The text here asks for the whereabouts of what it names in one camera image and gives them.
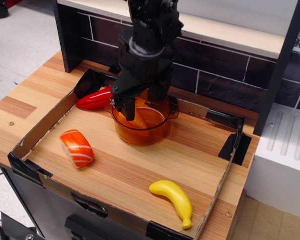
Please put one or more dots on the red toy chili pepper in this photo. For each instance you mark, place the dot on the red toy chili pepper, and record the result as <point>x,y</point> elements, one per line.
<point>95,100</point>

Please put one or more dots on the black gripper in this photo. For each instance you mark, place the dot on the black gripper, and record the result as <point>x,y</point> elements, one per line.
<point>140,71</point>

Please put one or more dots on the transparent orange plastic pot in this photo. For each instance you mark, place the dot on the transparent orange plastic pot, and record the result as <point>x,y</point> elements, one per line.
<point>151,123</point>

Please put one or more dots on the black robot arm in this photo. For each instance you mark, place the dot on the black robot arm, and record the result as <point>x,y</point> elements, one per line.
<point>155,24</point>

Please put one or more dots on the orange toy carrot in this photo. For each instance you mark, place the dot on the orange toy carrot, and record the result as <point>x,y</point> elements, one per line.
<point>132,129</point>

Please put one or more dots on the white grooved block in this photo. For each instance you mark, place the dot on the white grooved block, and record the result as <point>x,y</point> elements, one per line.
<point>274,175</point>

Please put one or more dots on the salmon sushi toy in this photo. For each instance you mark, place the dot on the salmon sushi toy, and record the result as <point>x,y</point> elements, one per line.
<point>77,148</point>

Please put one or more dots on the cardboard fence with black tape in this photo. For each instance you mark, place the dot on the cardboard fence with black tape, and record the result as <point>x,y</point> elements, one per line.
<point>112,192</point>

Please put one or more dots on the yellow toy banana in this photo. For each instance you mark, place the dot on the yellow toy banana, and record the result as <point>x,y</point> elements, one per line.
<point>177,196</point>

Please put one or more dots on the black equipment bottom left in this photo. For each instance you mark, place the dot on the black equipment bottom left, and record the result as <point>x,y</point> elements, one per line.
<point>12,229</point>

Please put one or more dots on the dark tile backsplash shelf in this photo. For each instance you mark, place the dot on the dark tile backsplash shelf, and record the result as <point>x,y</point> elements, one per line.
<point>225,74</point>

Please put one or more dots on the black post right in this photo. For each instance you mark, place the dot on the black post right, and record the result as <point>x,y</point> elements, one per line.
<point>279,69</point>

